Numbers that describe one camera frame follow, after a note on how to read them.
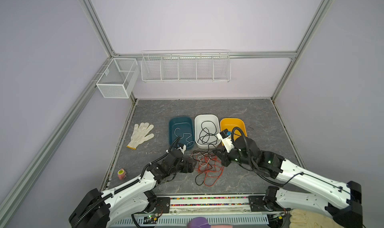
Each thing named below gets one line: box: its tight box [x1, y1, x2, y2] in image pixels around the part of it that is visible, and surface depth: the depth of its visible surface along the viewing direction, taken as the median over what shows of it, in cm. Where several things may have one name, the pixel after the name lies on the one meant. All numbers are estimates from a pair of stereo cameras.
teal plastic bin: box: [169, 116, 195, 150], surface depth 102 cm
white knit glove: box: [126, 122, 155, 150], surface depth 102 cm
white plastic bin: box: [194, 114, 221, 149], surface depth 104 cm
